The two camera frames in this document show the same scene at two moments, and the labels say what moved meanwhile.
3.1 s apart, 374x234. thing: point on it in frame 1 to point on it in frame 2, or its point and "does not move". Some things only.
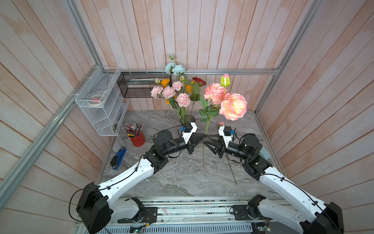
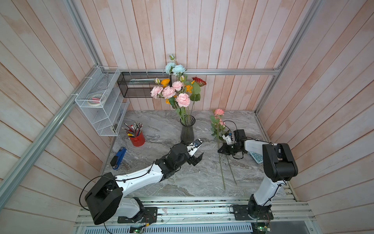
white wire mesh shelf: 102,99 does not move
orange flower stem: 164,82 does not move
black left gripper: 190,145 to 192,159
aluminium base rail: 196,216 does not move
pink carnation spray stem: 182,99 does not move
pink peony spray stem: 207,126 to 218,125
